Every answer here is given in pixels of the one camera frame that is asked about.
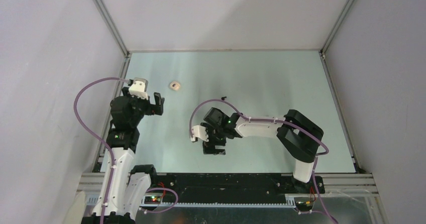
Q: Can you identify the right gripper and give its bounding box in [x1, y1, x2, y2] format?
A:
[201, 122, 227, 155]

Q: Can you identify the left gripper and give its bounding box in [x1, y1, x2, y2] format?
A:
[122, 87, 164, 127]

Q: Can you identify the beige earbud charging case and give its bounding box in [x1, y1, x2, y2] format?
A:
[169, 81, 181, 91]

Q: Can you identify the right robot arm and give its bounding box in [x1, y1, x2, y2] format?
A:
[189, 107, 324, 193]

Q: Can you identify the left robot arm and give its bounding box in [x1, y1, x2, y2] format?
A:
[81, 87, 165, 223]

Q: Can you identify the left controller board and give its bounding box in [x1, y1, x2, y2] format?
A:
[143, 195, 162, 205]

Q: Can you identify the controller board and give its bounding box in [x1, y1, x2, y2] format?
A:
[294, 200, 314, 214]
[143, 195, 162, 205]

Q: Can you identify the right controller board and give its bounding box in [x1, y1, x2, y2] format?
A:
[294, 200, 314, 214]

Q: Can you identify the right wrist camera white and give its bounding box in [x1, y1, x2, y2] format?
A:
[190, 125, 209, 142]

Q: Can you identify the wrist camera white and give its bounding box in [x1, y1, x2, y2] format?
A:
[190, 125, 209, 142]
[129, 77, 149, 100]

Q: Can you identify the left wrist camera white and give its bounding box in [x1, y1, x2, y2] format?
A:
[129, 77, 149, 100]

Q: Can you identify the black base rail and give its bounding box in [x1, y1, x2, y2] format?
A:
[151, 173, 325, 204]

